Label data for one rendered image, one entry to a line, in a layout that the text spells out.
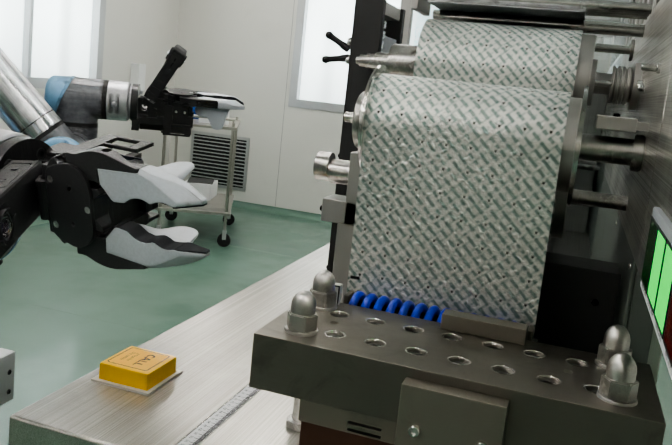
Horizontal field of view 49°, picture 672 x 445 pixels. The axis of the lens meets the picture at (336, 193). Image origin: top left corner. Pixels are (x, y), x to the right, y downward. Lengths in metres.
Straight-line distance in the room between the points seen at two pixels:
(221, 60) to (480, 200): 6.42
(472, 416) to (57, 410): 0.46
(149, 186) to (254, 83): 6.52
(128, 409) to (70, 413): 0.06
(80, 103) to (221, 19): 5.86
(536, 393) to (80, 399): 0.52
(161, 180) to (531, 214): 0.47
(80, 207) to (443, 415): 0.38
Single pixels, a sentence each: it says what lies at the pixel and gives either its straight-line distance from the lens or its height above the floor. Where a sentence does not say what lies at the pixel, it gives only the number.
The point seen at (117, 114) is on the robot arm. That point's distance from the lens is 1.45.
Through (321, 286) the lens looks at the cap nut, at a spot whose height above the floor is 1.06.
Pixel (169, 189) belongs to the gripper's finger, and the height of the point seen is 1.20.
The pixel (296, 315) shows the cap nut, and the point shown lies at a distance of 0.79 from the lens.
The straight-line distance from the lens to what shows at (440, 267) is 0.92.
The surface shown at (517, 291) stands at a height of 1.07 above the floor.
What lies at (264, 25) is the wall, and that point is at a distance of 7.08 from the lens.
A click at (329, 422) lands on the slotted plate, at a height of 0.95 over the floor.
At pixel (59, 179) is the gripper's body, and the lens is 0.63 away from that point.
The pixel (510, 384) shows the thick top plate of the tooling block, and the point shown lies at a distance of 0.75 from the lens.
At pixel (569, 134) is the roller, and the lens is 0.89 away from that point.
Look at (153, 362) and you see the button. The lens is 0.98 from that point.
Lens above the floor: 1.30
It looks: 9 degrees down
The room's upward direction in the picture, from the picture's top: 6 degrees clockwise
